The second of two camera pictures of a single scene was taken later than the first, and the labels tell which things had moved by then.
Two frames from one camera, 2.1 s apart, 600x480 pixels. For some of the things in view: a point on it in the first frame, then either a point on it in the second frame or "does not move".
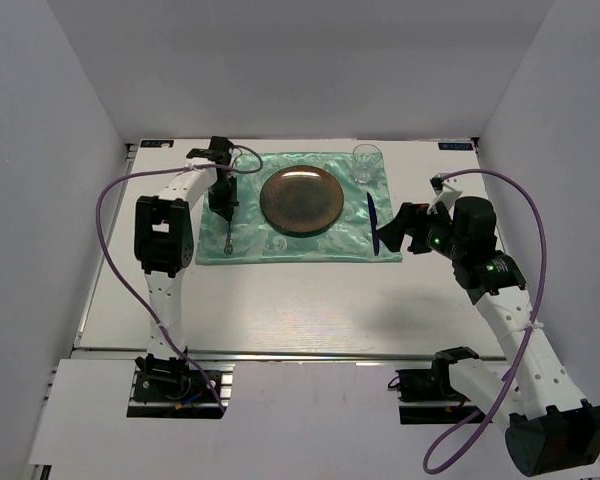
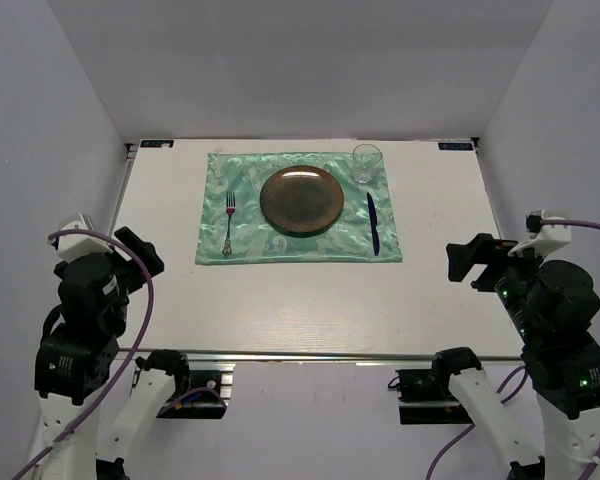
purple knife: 373,217 does not move
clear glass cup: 366,161 does not move
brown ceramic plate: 301,201 does not move
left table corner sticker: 155,143 does not move
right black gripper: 413,218 to 482,248
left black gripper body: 222,196 to 118,320
